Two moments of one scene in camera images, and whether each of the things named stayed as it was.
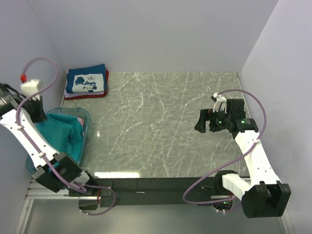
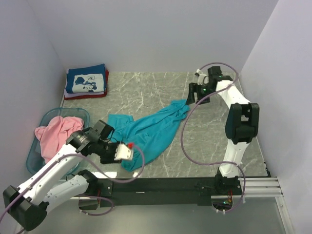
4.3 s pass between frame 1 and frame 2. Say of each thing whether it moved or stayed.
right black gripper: moved
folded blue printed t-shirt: stayed
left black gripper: moved
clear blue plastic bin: stayed
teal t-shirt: moved
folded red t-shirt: stayed
